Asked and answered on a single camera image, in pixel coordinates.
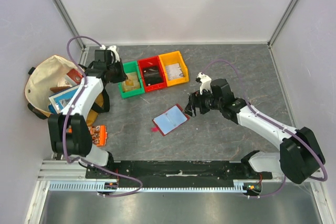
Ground red leather card holder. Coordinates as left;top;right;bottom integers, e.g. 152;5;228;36
151;104;190;136

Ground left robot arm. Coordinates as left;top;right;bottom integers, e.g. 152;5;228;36
48;46;127;178

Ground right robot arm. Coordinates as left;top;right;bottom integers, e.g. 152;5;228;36
184;73;327;184

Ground beige cards in green bin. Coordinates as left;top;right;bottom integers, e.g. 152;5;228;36
122;72;141;92

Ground black card in red bin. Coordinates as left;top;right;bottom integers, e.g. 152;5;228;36
142;66;163;86

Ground white card in yellow bin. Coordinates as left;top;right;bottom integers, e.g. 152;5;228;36
165;63;184;81

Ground green plastic bin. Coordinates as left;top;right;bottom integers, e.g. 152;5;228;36
118;61;145;99

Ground red white box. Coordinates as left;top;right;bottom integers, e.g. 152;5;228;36
65;69;82;85

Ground red plastic bin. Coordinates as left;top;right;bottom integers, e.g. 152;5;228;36
137;56;167;92

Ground yellow plastic bin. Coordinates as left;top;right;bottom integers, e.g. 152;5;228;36
159;51;189;87

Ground blue product box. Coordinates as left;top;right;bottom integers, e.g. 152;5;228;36
48;85;79;114

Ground orange picture box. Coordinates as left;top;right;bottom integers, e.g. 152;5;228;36
88;125;108;147

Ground canvas tote bag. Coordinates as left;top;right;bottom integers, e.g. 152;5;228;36
25;55;110;123

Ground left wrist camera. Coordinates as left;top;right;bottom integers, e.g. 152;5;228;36
99;45;121;63

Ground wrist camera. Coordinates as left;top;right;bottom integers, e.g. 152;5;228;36
99;45;121;63
196;72;212;95

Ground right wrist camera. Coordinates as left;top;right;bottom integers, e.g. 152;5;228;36
196;72;212;95

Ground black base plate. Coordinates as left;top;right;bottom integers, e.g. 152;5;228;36
85;159;273;182

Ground slotted cable duct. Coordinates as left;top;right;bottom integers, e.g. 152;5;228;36
48;180;248;192

